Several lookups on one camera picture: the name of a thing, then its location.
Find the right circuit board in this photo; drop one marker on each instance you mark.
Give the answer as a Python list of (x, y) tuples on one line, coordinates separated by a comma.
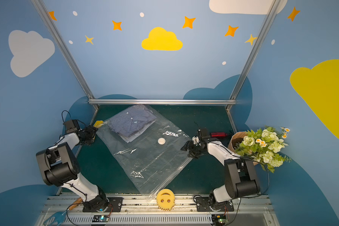
[(219, 220)]

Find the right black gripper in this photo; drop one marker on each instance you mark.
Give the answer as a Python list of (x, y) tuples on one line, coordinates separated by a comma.
[(190, 148)]

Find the red cylindrical bottle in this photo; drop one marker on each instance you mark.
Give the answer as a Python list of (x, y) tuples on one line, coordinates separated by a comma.
[(218, 134)]

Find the clear plastic vacuum bag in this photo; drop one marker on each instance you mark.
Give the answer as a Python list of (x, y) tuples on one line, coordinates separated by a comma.
[(154, 158)]

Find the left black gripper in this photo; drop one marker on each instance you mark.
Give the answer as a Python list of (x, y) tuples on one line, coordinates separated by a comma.
[(90, 134)]

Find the yellow toy shovel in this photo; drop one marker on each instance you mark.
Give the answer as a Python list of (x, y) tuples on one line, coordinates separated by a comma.
[(98, 124)]

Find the flower bouquet in paper pot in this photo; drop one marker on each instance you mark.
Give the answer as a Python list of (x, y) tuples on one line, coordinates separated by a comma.
[(262, 146)]

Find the blue fork wooden handle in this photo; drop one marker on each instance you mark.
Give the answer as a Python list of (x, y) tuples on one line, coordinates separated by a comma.
[(59, 217)]

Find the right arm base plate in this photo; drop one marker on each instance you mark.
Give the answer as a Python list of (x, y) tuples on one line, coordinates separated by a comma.
[(206, 204)]

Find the yellow smiley sponge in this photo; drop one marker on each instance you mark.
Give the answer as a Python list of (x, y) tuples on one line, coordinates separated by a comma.
[(165, 199)]

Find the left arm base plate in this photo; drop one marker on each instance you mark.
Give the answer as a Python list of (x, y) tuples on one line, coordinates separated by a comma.
[(112, 204)]

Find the circuit board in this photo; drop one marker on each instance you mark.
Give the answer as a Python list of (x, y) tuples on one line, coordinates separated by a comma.
[(219, 220), (100, 219)]

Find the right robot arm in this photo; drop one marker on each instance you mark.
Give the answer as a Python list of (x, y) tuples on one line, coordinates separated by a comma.
[(240, 175)]

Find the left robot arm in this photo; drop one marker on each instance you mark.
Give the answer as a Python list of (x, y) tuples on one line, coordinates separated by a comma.
[(59, 166)]

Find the blue checkered shirt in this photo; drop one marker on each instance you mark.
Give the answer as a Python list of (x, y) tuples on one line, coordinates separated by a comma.
[(132, 122)]

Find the left circuit board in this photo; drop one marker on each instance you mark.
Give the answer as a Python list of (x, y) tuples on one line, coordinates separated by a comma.
[(100, 219)]

